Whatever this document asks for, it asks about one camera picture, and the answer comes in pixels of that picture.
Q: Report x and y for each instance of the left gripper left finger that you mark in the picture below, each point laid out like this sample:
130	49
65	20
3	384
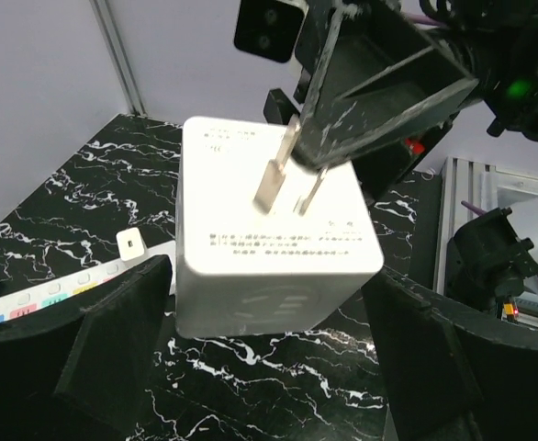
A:
76	370

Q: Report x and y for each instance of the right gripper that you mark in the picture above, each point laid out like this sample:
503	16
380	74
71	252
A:
374	89

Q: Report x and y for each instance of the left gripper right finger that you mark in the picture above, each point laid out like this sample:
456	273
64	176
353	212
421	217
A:
450	372

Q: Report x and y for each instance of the white multicolour power strip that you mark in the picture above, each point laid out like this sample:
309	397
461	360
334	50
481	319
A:
26	301

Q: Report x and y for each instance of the white cube adapter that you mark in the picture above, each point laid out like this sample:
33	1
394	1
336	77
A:
240	270

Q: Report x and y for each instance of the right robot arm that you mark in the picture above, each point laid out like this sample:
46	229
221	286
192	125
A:
496	42

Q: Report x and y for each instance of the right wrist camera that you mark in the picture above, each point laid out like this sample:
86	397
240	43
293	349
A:
269	28

